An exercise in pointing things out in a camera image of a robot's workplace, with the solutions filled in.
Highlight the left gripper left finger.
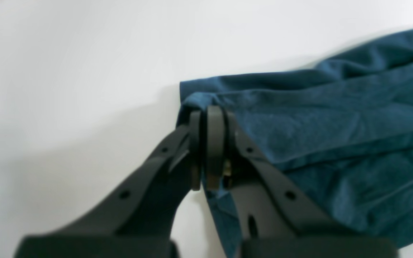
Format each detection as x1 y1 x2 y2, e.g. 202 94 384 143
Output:
16 111 202 258

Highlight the dark blue t-shirt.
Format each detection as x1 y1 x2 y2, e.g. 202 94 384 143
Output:
177 29 413 248

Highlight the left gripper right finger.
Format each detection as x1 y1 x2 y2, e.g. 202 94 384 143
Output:
206 106 397 258

